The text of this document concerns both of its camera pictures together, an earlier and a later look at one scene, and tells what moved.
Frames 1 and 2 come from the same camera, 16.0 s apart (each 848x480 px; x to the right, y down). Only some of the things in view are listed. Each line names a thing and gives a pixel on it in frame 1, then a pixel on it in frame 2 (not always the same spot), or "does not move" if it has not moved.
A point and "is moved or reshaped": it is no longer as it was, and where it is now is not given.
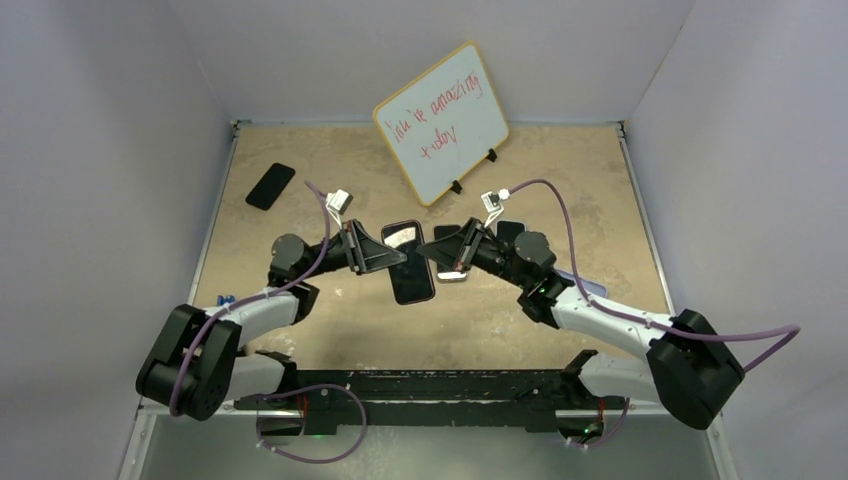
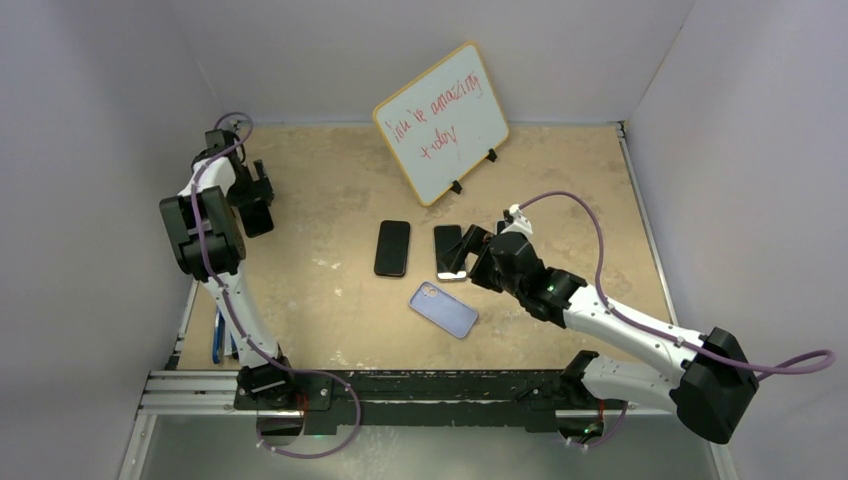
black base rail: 329,397 does not move
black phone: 444,274 does not move
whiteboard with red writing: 444,123 does not move
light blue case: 588,286 is moved or reshaped
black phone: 270,185 to 256,218
